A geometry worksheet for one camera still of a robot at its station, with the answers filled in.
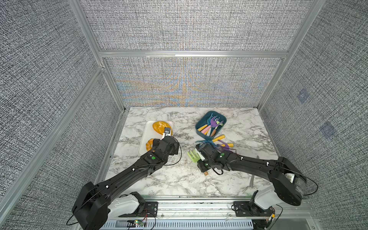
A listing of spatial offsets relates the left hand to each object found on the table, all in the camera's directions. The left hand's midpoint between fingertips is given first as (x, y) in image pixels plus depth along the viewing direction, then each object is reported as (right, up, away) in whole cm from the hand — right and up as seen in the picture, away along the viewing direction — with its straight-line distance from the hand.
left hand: (170, 140), depth 82 cm
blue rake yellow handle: (+26, +9, +24) cm, 37 cm away
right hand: (+16, -13, +3) cm, 21 cm away
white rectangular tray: (-19, +2, +24) cm, 30 cm away
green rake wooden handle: (+30, +4, +21) cm, 37 cm away
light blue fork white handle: (+26, +3, +21) cm, 34 cm away
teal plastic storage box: (+22, +11, +25) cm, 35 cm away
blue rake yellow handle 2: (+27, -4, +18) cm, 33 cm away
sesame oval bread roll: (-9, +7, +21) cm, 24 cm away
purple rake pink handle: (+30, +9, +24) cm, 39 cm away
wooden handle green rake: (+14, -11, +6) cm, 19 cm away
